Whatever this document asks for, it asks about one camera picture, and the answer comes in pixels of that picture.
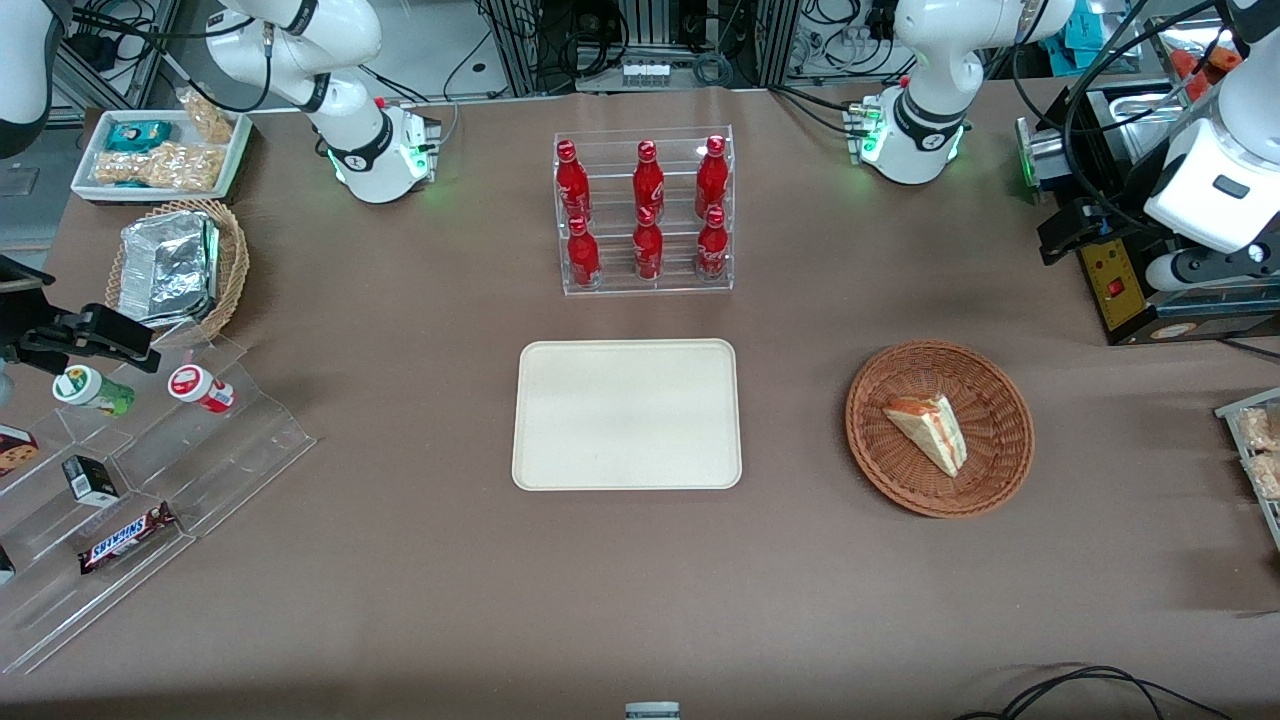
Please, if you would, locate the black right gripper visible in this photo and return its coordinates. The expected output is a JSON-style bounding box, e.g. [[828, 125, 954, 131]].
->
[[0, 255, 162, 377]]

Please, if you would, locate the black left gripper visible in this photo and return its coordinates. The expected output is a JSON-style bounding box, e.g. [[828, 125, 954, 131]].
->
[[1037, 198, 1167, 267]]

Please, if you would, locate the triangular sandwich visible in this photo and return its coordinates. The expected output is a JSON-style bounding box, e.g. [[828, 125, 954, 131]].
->
[[882, 393, 969, 479]]

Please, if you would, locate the white rectangular snack tray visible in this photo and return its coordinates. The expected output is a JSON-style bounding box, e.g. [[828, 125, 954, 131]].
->
[[71, 107, 254, 206]]

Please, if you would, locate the light tan wicker basket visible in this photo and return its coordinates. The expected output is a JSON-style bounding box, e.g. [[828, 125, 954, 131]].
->
[[105, 198, 250, 348]]

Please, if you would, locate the brown round wicker basket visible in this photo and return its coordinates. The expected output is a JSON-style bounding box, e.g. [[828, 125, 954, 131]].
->
[[845, 340, 1036, 519]]

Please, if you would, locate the cream rectangular tray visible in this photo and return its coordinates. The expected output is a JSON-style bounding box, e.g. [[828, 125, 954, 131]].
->
[[511, 339, 743, 492]]

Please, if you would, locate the green snack cup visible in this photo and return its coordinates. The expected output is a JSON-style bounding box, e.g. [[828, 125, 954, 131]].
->
[[52, 365, 136, 418]]

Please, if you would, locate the black appliance with yellow panel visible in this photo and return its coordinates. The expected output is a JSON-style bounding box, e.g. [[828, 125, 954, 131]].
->
[[1017, 78, 1280, 347]]

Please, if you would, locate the silver foil packet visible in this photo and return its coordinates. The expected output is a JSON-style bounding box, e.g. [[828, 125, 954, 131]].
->
[[117, 211, 220, 327]]

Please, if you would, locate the red snack cup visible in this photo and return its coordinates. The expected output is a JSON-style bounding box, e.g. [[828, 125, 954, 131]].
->
[[167, 364, 237, 414]]

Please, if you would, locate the cookie snack box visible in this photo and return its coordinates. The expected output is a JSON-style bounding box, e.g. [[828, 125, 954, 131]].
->
[[0, 424, 41, 478]]

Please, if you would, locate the small black carton box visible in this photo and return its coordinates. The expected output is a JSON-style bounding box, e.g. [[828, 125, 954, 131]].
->
[[62, 455, 121, 508]]

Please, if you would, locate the clear acrylic stepped stand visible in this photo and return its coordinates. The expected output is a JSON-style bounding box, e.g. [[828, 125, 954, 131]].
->
[[0, 330, 318, 676]]

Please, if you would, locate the large clear snack bag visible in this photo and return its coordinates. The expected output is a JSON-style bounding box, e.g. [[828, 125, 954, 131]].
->
[[94, 142, 224, 192]]

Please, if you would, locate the Snickers chocolate bar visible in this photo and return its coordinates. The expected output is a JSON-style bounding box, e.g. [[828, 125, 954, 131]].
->
[[78, 502, 178, 575]]

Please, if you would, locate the teal snack packet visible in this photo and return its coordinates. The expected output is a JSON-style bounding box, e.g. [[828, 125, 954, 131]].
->
[[105, 120, 174, 153]]

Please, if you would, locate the clear bag of nuts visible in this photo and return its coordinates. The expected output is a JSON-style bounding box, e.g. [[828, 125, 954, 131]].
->
[[177, 88, 237, 145]]

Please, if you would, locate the red soda bottle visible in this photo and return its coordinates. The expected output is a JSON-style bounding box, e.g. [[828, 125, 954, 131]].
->
[[566, 215, 603, 291], [696, 205, 730, 284], [695, 135, 730, 216], [632, 140, 667, 216], [555, 140, 593, 223], [633, 205, 665, 282]]

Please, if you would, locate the clear acrylic bottle rack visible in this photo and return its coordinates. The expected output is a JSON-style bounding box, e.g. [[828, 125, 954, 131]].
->
[[553, 125, 736, 297]]

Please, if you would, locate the black floor cable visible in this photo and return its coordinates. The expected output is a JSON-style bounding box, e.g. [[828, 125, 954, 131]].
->
[[955, 664, 1237, 720]]

